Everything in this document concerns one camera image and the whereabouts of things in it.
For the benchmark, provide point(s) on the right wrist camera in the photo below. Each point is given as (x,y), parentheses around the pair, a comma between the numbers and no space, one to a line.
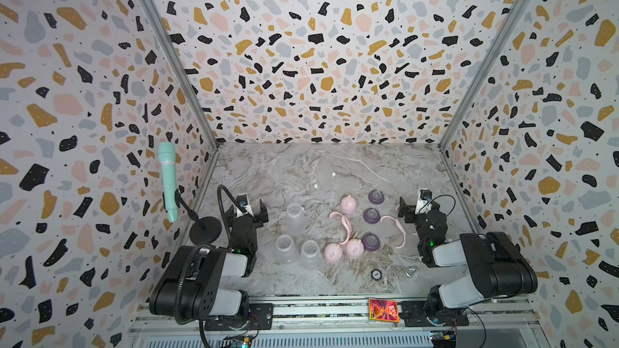
(424,204)

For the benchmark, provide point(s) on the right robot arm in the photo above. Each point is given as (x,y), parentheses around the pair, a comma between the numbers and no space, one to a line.
(495,268)

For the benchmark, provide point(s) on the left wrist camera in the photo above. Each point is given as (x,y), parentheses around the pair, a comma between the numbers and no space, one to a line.
(244,203)

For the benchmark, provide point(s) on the mint green microphone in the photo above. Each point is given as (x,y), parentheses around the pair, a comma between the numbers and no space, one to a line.
(167,157)

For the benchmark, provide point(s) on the pink bottle cap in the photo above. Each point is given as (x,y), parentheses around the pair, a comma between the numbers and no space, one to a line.
(333,253)
(348,205)
(354,248)

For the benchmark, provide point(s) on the purple collar with nipple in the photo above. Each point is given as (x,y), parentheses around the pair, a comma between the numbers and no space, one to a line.
(376,197)
(371,242)
(371,216)

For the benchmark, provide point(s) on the orange pink card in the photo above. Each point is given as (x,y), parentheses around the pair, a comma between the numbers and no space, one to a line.
(383,310)

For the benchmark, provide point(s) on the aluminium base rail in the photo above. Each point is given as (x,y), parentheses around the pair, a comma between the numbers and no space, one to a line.
(343,321)

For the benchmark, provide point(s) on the small black round cap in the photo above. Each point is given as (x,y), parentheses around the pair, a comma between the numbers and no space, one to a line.
(376,274)

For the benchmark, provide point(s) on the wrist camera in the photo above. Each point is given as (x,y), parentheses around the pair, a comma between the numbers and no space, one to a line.
(244,203)
(424,204)

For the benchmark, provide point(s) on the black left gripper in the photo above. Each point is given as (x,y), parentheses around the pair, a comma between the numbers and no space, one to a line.
(249,217)

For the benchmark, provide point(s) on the clear baby bottle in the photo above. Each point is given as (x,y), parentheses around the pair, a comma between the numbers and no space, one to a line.
(286,250)
(311,256)
(295,222)

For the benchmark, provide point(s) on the black microphone stand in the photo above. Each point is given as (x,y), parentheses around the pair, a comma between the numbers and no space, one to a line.
(203,230)

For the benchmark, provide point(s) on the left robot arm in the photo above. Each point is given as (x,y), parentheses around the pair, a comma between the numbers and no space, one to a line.
(189,290)

